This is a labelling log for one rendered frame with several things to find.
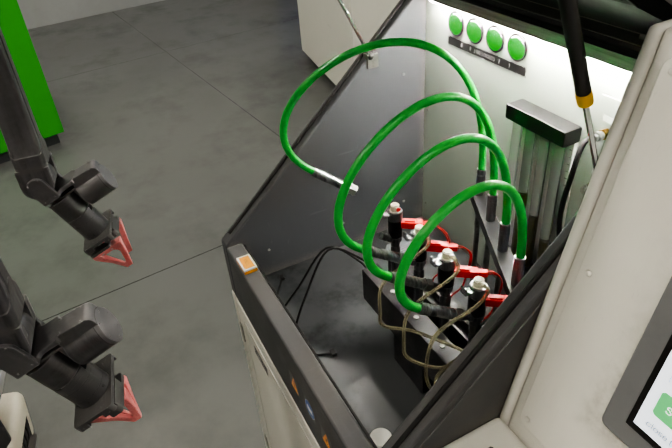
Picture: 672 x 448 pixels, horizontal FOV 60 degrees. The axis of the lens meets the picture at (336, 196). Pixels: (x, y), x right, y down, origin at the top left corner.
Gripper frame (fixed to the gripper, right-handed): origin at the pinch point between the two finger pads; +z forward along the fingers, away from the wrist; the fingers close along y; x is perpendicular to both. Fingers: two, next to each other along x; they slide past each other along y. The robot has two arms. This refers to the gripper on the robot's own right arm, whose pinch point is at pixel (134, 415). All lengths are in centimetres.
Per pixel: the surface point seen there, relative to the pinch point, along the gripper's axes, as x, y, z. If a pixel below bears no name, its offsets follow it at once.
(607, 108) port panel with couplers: -89, 3, 3
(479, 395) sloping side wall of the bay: -47, -19, 16
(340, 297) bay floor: -32, 30, 33
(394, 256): -47.5, 7.1, 9.3
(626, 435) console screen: -59, -35, 13
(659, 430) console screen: -62, -38, 10
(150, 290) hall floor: 55, 151, 85
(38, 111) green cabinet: 95, 324, 38
